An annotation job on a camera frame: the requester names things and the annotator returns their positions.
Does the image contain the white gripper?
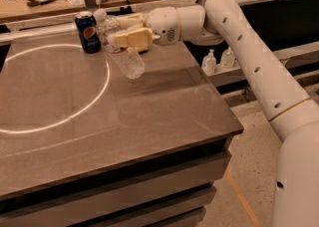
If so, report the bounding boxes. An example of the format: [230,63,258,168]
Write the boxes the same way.
[107,7,180,49]

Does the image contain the clear plastic water bottle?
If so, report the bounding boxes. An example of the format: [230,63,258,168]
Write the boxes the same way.
[94,9,146,80]

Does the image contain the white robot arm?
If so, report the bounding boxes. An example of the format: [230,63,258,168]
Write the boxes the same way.
[107,0,319,227]

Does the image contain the left clear sanitizer bottle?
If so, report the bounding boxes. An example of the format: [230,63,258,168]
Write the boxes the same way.
[201,49,216,76]

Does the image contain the clear sanitizer bottle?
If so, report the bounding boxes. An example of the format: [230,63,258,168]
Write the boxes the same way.
[220,47,236,69]
[201,49,216,76]

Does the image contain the right clear sanitizer bottle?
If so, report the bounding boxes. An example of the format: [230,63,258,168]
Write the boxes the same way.
[220,47,236,69]

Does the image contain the yellow wavy sponge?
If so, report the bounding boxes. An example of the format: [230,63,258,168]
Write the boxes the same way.
[135,47,149,53]

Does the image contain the blue Pepsi soda can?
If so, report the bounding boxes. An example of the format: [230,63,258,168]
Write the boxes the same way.
[75,11,101,54]

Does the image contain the black handled pliers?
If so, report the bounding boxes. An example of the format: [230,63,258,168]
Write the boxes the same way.
[27,0,56,7]

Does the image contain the grey metal frame rail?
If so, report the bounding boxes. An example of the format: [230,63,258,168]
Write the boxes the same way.
[0,0,319,45]

